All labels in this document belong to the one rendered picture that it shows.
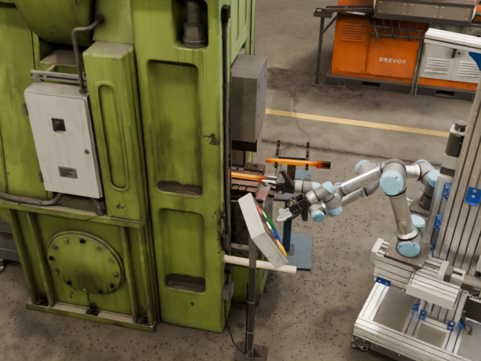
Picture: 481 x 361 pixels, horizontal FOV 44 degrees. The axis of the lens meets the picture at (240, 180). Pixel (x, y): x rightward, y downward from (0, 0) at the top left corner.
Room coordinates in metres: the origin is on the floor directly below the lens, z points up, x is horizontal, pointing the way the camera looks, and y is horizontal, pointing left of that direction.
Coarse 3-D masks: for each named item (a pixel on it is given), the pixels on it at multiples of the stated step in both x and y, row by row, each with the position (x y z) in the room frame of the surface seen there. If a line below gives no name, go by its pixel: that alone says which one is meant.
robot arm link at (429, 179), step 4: (428, 172) 3.08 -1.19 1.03; (432, 172) 3.05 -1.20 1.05; (436, 172) 3.05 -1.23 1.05; (424, 176) 3.06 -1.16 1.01; (428, 176) 3.02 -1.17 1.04; (432, 176) 3.01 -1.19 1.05; (436, 176) 3.01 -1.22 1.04; (424, 180) 3.04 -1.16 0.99; (428, 180) 3.00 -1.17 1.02; (432, 180) 2.98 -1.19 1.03; (436, 180) 2.97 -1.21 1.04; (424, 184) 3.03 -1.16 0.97; (428, 184) 3.00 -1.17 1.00; (432, 184) 2.97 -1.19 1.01; (424, 188) 3.02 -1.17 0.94; (428, 188) 2.99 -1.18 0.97; (432, 188) 2.97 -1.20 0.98; (424, 192) 3.01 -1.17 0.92; (428, 192) 2.98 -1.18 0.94; (432, 192) 2.97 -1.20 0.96; (432, 196) 2.97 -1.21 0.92
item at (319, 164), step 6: (270, 162) 3.35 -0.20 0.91; (282, 162) 3.34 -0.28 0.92; (288, 162) 3.34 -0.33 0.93; (294, 162) 3.33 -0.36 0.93; (300, 162) 3.33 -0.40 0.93; (306, 162) 3.33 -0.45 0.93; (312, 162) 3.34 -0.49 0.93; (318, 162) 3.33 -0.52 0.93; (324, 162) 3.32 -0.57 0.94; (330, 162) 3.32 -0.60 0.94
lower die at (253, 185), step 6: (252, 174) 3.09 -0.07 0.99; (258, 174) 3.09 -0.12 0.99; (234, 180) 3.02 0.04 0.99; (240, 180) 3.02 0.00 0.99; (246, 180) 3.02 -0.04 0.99; (252, 180) 3.02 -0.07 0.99; (258, 180) 3.01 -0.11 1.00; (234, 186) 2.98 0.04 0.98; (240, 186) 2.98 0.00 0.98; (252, 186) 2.97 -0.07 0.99; (258, 186) 3.01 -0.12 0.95; (234, 192) 2.95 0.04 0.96; (240, 192) 2.94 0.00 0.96; (246, 192) 2.93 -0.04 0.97; (252, 192) 2.92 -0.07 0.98
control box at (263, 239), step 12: (240, 204) 2.55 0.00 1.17; (252, 204) 2.52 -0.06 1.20; (252, 216) 2.43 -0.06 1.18; (264, 216) 2.53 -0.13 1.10; (252, 228) 2.34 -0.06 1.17; (264, 228) 2.31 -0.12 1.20; (264, 240) 2.29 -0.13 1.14; (264, 252) 2.29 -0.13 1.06; (276, 252) 2.30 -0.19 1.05; (276, 264) 2.30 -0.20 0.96
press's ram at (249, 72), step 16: (240, 64) 3.05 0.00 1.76; (256, 64) 3.05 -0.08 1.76; (240, 80) 2.89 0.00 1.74; (256, 80) 2.87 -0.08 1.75; (240, 96) 2.89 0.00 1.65; (256, 96) 2.87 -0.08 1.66; (240, 112) 2.89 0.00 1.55; (256, 112) 2.88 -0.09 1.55; (240, 128) 2.89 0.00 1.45; (256, 128) 2.89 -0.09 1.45
